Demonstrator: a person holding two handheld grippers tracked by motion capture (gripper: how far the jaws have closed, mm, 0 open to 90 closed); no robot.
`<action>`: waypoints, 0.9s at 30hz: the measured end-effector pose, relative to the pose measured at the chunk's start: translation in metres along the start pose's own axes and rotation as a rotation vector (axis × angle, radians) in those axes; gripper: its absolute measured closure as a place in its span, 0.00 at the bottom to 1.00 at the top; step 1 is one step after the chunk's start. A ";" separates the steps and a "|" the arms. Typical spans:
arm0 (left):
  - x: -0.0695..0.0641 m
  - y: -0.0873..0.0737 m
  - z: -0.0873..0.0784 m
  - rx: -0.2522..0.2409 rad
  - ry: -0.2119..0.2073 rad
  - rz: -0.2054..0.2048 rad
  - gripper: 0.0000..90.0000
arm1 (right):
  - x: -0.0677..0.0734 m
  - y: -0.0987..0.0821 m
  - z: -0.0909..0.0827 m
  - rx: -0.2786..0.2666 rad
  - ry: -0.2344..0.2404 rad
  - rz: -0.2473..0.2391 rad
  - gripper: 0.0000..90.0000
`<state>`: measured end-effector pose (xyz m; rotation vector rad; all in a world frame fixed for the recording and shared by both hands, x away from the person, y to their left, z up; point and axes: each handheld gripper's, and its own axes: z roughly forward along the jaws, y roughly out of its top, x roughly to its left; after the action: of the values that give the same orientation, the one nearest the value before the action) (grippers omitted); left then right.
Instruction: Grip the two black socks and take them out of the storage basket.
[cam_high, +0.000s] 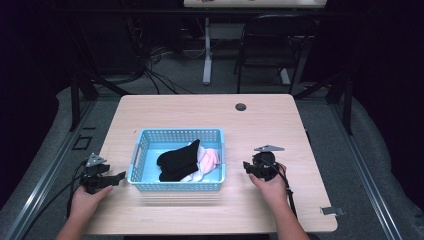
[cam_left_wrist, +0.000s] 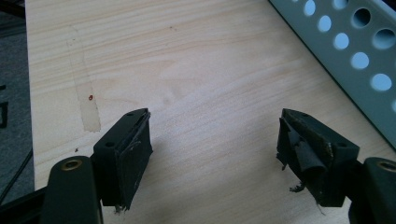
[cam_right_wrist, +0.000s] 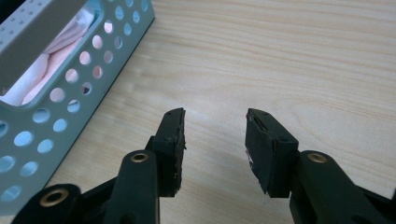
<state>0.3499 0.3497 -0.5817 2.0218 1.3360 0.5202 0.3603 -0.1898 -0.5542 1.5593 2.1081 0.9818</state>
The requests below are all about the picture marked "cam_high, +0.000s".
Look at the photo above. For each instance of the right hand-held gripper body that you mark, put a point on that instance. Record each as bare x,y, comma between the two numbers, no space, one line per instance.
266,163

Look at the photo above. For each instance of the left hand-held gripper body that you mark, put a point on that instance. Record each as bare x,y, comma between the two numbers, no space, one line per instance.
94,173

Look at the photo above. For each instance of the blue plastic basket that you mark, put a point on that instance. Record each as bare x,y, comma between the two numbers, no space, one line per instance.
146,160

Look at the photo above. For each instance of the pink sock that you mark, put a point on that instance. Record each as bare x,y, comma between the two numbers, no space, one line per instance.
210,160

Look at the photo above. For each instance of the white sock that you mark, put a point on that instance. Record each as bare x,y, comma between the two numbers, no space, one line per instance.
200,156

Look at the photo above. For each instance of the black sock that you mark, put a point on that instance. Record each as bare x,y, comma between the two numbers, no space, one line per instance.
178,161

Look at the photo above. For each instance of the person's right hand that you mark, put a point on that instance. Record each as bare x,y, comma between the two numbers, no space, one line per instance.
271,191

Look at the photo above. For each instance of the person's left hand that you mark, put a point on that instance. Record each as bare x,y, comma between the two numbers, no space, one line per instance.
85,201

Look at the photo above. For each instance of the white desk with metal leg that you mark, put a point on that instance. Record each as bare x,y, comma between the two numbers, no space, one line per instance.
207,50

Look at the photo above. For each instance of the black folding chair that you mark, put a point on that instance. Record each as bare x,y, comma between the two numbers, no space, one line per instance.
246,33

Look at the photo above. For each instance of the black square floor frame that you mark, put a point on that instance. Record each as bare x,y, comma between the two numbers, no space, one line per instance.
82,142

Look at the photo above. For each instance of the aluminium floor rail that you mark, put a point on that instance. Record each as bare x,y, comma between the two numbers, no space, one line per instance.
43,180
363,170

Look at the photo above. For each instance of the black metal frame stand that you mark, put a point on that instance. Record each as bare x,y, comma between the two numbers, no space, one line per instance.
75,100
347,100

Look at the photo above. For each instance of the grey metal bracket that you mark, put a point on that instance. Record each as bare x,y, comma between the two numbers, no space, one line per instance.
331,211

